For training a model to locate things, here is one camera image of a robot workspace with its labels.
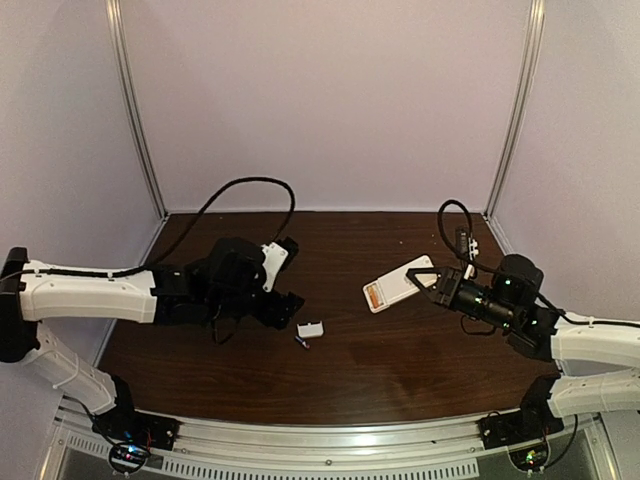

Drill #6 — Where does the purple AAA battery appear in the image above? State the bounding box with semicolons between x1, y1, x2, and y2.
294;337;310;350

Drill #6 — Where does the white remote control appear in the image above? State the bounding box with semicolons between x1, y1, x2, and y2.
362;255;433;314

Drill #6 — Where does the white battery cover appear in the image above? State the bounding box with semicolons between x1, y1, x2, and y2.
297;322;325;340

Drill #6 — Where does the orange AAA battery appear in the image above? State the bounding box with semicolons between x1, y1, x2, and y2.
368;289;384;310

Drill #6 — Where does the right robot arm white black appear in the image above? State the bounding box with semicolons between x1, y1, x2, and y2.
406;254;639;419

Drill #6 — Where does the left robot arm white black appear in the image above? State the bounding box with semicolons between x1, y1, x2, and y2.
1;238;304;418

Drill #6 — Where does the right black camera cable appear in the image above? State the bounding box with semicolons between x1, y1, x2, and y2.
436;199;501;276

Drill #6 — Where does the black camera cable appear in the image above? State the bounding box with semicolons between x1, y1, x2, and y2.
436;199;501;276
112;175;297;279

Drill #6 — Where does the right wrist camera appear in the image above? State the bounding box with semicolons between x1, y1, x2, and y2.
454;226;479;260

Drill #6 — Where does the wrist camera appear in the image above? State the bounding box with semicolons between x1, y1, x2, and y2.
261;237;299;292
454;226;479;260

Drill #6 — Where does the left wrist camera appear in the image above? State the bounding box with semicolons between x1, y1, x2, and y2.
261;237;299;292

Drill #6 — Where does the front aluminium rail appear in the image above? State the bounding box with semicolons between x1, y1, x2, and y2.
49;394;606;480

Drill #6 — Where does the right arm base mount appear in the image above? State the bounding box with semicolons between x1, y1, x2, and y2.
477;377;564;474

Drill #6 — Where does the left black camera cable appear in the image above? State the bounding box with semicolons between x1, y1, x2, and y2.
112;175;297;279

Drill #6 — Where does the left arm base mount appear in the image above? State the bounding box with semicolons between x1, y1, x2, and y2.
90;382;180;478

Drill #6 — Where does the right aluminium corner post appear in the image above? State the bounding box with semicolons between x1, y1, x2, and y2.
484;0;546;219

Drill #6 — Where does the aluminium corner post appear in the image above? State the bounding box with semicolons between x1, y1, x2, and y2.
105;0;168;219
484;0;546;219

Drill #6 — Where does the left aluminium corner post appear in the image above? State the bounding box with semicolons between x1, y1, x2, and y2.
105;0;168;219

